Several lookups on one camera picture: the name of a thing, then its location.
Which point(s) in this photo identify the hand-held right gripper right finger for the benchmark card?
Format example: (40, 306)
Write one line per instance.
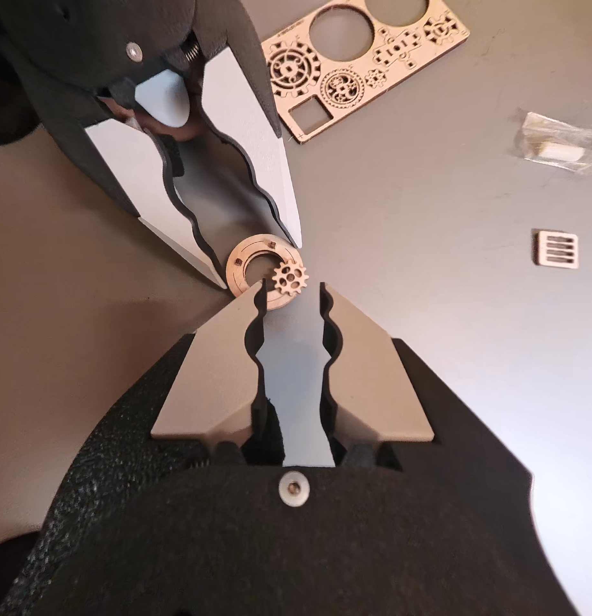
(373, 385)

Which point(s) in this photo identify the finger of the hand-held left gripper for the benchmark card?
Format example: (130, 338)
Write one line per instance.
(247, 120)
(127, 173)

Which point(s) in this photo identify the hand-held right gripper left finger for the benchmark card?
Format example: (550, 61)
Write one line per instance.
(214, 380)

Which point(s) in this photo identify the small wooden gear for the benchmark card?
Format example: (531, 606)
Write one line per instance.
(300, 278)

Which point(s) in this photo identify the wooden parts sheet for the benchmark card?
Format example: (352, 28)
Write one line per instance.
(392, 74)

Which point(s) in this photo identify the person's left forearm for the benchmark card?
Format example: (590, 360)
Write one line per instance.
(7, 110)

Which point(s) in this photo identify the grey desk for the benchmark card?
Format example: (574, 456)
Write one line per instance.
(445, 216)

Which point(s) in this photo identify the person's left hand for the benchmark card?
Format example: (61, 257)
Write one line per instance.
(175, 134)

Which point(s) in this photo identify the small slotted wooden piece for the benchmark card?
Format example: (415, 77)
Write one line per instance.
(538, 248)

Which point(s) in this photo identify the clear plastic bag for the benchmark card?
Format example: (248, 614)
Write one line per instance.
(563, 153)

